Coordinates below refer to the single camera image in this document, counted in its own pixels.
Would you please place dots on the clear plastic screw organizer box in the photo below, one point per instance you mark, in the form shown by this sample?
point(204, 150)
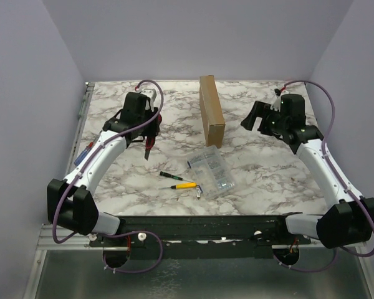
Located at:
point(210, 172)

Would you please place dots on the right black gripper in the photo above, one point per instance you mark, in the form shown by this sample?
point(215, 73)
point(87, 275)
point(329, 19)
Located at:
point(262, 116)

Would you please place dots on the brown cardboard express box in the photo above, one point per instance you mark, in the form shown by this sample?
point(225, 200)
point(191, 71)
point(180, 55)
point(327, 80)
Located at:
point(211, 111)

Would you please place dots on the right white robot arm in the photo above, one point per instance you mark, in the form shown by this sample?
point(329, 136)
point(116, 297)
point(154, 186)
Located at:
point(350, 215)

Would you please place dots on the left side metal rail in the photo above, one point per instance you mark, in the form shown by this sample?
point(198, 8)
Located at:
point(82, 116)

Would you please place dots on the red blue screwdriver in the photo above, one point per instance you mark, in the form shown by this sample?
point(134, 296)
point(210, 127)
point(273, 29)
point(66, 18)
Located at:
point(83, 154)

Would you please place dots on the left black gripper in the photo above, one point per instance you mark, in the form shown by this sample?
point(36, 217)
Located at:
point(153, 131)

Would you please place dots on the yellow handled screwdriver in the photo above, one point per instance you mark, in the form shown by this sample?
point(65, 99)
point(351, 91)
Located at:
point(182, 186)

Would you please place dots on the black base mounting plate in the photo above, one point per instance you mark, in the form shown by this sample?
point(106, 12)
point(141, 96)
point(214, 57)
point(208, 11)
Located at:
point(209, 237)

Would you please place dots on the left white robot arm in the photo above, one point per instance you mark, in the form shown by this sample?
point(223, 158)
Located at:
point(70, 202)

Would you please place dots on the black green precision screwdriver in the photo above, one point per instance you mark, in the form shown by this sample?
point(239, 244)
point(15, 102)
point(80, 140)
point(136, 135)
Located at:
point(172, 176)

